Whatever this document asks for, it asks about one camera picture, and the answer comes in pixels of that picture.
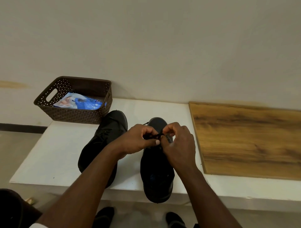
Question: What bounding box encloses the blue and white plastic packet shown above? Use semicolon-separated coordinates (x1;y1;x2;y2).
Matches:
52;92;108;110

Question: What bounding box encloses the wooden board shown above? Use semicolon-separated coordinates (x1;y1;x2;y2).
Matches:
188;101;301;181

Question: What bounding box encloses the black bucket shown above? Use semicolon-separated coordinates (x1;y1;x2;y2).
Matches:
0;188;43;228

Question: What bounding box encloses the person's left forearm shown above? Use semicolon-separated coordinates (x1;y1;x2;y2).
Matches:
35;140;128;228

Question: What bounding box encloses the person's right hand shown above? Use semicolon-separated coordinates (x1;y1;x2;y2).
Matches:
160;122;197;175

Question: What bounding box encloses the person's right forearm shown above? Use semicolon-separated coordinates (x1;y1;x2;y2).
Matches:
175;164;243;228

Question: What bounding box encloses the black leather shoe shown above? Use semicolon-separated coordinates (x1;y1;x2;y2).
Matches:
77;110;128;189
140;117;176;204

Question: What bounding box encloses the person's left hand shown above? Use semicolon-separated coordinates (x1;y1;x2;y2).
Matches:
112;124;161;161

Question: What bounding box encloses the brown perforated plastic basket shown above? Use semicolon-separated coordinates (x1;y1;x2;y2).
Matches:
33;76;113;125

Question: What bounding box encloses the person's black worn shoe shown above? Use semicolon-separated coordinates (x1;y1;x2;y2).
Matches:
165;211;187;228
92;206;115;228

